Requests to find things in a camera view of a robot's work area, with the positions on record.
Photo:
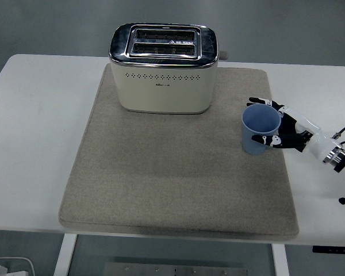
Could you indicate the white plastic bin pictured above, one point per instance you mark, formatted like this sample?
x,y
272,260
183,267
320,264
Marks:
x,y
23,263

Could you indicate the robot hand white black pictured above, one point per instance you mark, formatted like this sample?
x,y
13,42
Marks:
x,y
319,141

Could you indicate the beige felt table mat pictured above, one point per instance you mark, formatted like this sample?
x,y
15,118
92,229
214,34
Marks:
x,y
161,187

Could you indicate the black table control panel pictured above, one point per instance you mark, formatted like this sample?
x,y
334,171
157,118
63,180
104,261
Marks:
x,y
333,249

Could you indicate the cream toaster chrome top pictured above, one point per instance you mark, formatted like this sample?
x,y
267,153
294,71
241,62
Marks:
x,y
164,92

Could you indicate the grey metal plate with screws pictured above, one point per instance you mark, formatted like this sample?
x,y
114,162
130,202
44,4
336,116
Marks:
x,y
175,270

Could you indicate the blue plastic cup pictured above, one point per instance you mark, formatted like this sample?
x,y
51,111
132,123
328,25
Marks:
x,y
253,148

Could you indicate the white table leg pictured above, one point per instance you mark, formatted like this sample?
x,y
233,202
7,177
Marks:
x,y
280,261
64,256

